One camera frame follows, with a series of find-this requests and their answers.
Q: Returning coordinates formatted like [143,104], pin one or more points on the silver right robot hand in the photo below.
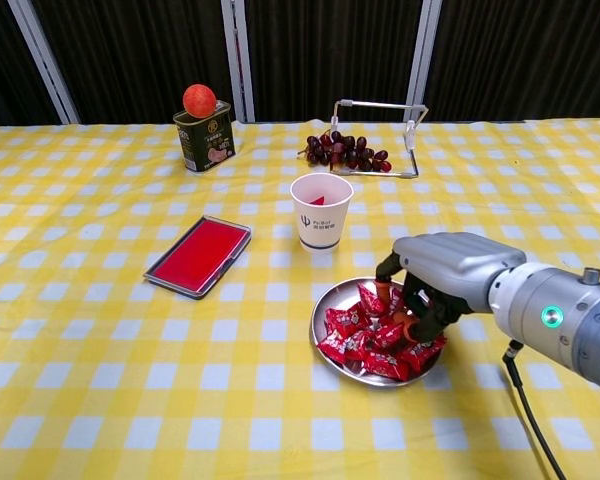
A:
[455,255]

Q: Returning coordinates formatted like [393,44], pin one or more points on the red candy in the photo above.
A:
[334,346]
[385,366]
[425,352]
[358,345]
[372,300]
[344,321]
[396,299]
[320,200]
[389,334]

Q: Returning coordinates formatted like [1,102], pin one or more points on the silver metal plate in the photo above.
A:
[336,297]

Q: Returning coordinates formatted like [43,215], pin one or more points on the white paper cup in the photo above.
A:
[320,230]

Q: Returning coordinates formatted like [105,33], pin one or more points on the dark red grape bunch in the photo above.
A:
[340,150]

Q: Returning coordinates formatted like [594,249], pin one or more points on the red ink pad case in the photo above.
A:
[200,255]

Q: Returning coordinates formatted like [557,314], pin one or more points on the dark green tin can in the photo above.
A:
[205,145]

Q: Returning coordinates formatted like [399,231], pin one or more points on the orange red round fruit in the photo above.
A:
[199,101]

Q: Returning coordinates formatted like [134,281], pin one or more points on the yellow white checked tablecloth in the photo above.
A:
[130,375]

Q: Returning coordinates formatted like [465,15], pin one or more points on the black pleated curtain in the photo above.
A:
[130,50]

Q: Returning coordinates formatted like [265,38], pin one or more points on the white metal frame post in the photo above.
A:
[425,50]
[246,100]
[42,55]

